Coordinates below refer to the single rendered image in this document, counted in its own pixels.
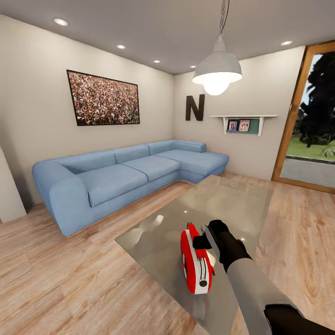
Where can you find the radio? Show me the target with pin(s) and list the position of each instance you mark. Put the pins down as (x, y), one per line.
(197, 268)

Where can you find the decorative sign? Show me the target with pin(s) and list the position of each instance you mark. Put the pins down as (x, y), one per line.
(198, 112)

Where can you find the picture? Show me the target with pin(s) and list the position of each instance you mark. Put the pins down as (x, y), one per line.
(103, 101)
(233, 125)
(244, 124)

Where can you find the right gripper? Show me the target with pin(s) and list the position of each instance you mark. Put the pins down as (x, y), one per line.
(200, 243)

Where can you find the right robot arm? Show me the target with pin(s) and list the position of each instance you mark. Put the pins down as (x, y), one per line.
(266, 309)

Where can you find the door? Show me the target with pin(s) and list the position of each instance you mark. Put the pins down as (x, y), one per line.
(307, 153)

